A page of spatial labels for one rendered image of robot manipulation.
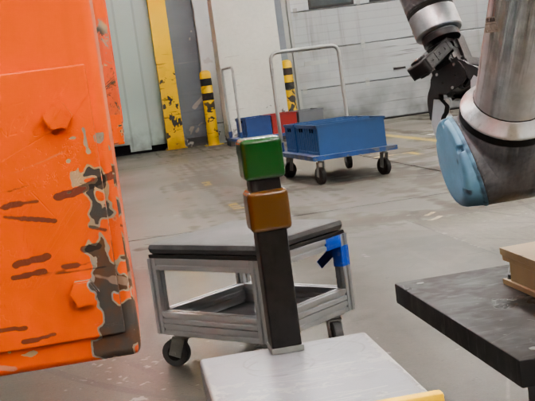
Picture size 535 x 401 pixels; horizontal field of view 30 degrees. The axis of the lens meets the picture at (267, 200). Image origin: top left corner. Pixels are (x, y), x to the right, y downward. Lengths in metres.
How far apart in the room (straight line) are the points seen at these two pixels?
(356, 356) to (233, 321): 1.55
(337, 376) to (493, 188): 0.77
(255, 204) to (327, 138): 5.81
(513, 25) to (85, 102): 0.84
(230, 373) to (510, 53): 0.73
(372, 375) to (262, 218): 0.19
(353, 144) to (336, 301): 4.25
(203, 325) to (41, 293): 1.82
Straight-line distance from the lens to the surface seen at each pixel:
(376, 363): 0.91
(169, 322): 2.65
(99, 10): 4.96
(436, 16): 1.87
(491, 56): 1.51
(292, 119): 10.58
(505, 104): 1.53
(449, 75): 1.85
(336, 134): 6.76
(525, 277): 1.76
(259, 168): 0.94
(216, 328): 2.53
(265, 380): 0.90
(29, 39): 0.75
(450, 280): 1.92
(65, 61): 0.74
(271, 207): 0.94
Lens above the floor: 0.71
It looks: 6 degrees down
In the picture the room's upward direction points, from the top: 8 degrees counter-clockwise
